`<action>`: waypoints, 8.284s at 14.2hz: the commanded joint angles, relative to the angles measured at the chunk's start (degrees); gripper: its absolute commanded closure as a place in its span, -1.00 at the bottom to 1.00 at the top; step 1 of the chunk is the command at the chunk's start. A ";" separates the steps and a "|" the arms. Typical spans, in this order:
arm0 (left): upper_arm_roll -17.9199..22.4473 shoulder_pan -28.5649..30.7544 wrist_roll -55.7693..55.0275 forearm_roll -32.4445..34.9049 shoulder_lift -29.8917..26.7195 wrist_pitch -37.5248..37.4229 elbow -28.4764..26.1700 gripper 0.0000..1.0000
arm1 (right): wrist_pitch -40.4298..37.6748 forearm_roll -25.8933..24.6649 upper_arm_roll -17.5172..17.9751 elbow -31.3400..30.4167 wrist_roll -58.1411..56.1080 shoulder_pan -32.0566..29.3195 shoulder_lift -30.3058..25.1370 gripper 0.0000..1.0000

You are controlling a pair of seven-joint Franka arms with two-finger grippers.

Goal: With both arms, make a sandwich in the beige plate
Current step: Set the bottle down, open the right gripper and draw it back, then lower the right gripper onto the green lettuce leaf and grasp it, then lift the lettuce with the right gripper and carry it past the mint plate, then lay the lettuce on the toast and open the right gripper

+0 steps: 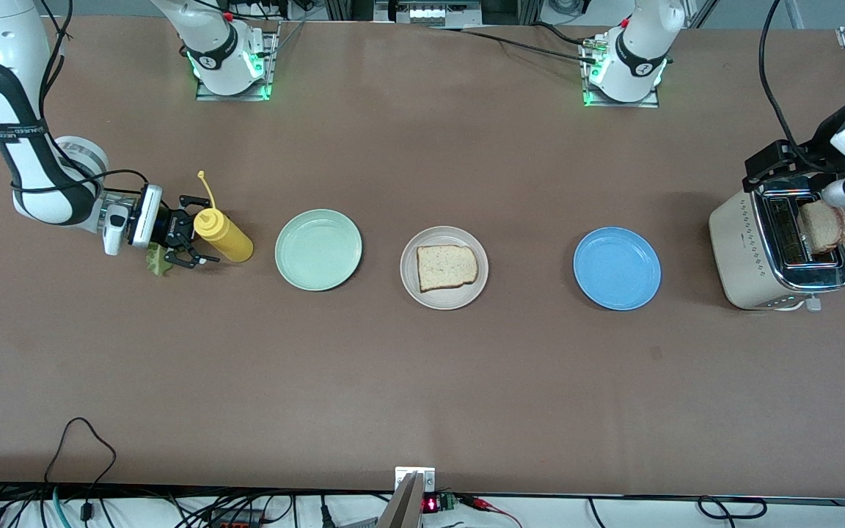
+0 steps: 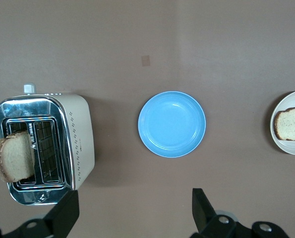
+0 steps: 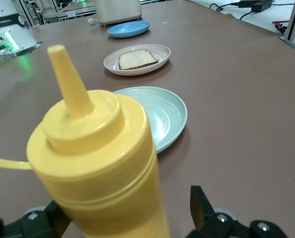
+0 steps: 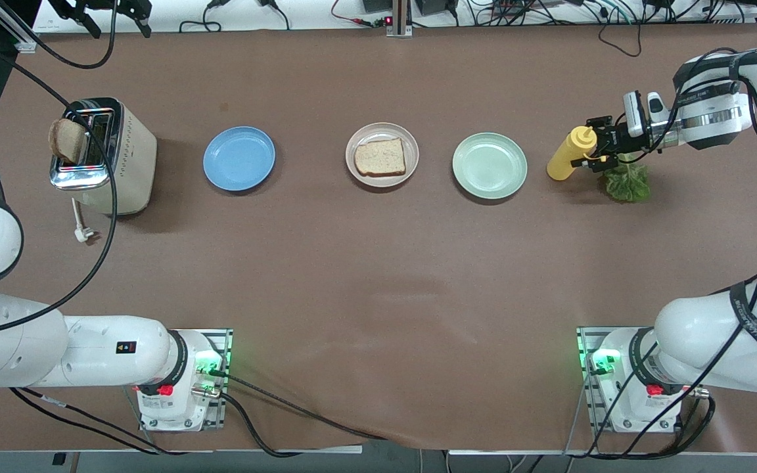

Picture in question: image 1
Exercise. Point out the beige chrome toaster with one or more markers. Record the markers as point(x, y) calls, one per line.
point(741, 253)

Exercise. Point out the red display module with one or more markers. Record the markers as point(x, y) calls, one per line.
point(431, 504)

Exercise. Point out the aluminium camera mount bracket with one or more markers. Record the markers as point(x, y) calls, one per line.
point(404, 506)

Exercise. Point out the orange black power strip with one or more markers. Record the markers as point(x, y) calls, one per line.
point(235, 522)

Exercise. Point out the red black clip lead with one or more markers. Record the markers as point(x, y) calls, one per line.
point(481, 503)

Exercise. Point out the blue plate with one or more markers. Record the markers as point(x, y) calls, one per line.
point(617, 268)

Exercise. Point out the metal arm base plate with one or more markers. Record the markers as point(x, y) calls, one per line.
point(624, 105)
point(232, 97)

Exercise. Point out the green lettuce leaf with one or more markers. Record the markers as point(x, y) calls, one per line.
point(157, 265)

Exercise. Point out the aluminium frame post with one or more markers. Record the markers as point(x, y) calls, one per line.
point(338, 9)
point(532, 9)

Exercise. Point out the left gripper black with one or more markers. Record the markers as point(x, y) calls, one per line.
point(821, 153)

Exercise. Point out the yellow squeeze bottle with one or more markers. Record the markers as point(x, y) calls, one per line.
point(232, 242)

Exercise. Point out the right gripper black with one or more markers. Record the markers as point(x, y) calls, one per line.
point(170, 228)

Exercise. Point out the brown toast bread slice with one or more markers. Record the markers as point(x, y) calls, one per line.
point(446, 268)
point(822, 231)

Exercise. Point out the beige plate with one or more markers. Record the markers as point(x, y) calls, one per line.
point(437, 301)

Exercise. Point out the green plate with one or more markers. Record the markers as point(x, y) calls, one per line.
point(318, 251)

